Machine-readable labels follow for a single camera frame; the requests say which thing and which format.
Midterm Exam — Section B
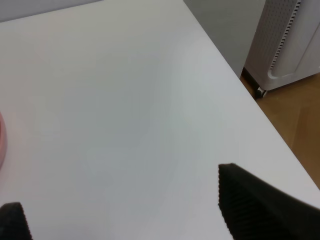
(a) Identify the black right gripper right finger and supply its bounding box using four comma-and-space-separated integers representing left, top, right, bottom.
218, 163, 320, 240

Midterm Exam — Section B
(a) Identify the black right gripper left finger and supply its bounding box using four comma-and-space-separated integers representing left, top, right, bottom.
0, 202, 33, 240

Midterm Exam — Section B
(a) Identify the pink plate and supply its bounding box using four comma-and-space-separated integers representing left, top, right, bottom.
0, 114, 8, 167

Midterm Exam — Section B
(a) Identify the white perforated air purifier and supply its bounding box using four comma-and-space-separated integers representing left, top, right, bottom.
244, 0, 320, 99

